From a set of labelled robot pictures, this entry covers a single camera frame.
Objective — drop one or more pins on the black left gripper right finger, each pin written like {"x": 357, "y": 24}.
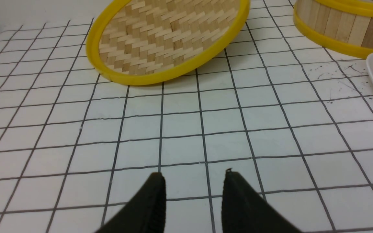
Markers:
{"x": 243, "y": 210}

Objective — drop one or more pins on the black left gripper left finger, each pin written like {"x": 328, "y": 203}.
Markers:
{"x": 144, "y": 213}

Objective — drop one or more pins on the bamboo steamer lid yellow rim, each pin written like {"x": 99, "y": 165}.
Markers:
{"x": 143, "y": 42}

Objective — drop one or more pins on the bamboo steamer basket yellow rim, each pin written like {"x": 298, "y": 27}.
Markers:
{"x": 344, "y": 26}

